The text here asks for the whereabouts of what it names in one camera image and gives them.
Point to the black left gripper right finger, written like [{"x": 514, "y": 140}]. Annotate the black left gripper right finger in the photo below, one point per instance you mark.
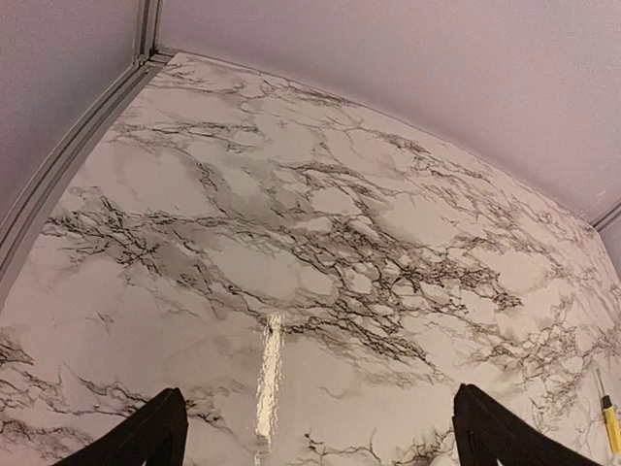
[{"x": 487, "y": 433}]

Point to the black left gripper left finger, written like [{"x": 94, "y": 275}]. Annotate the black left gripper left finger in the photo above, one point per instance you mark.
[{"x": 154, "y": 435}]

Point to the yellow handled screwdriver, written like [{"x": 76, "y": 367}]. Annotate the yellow handled screwdriver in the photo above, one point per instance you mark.
[{"x": 611, "y": 422}]

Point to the left aluminium corner post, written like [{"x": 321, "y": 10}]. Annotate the left aluminium corner post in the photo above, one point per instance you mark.
[{"x": 68, "y": 70}]

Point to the aluminium corner post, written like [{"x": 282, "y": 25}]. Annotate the aluminium corner post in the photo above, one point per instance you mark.
[
  {"x": 603, "y": 222},
  {"x": 68, "y": 70}
]

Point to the right aluminium corner post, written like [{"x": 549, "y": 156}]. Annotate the right aluminium corner post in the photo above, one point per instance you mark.
[{"x": 603, "y": 222}]

